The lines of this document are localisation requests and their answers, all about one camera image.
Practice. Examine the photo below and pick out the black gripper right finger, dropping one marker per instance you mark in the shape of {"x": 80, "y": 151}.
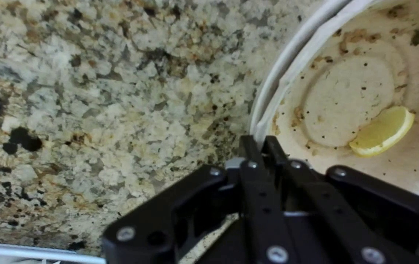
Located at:
{"x": 336, "y": 215}

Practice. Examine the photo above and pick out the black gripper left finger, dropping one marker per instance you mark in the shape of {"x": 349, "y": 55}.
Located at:
{"x": 263, "y": 220}

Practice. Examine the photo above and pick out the cream bowl with speckles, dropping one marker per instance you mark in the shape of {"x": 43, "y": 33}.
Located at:
{"x": 415, "y": 74}

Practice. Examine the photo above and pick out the yellow lemon slice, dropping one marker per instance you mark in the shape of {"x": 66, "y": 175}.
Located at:
{"x": 383, "y": 132}

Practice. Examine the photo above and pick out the plain cream bowl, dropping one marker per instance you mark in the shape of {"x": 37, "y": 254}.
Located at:
{"x": 288, "y": 53}

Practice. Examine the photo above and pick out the white rectangular plate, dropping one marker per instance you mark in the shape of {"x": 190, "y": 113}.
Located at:
{"x": 24, "y": 251}

